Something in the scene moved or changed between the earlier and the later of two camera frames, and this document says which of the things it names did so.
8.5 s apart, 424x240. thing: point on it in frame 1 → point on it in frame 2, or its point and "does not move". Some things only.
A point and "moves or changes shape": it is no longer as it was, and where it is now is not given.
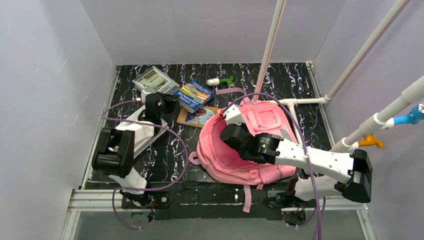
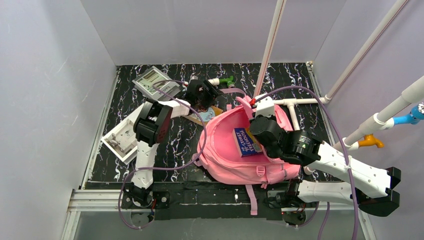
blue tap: x=416 y=114 does not move
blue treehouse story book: x=192 y=95 moves or changes shape
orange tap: x=370 y=140 does not move
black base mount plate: x=204 y=200 does not move
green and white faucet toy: x=216 y=81 does not move
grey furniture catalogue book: x=154 y=79 does not move
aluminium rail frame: x=110 y=199 does not move
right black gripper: x=231 y=135 → x=260 y=125
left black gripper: x=168 y=103 → x=201 y=100
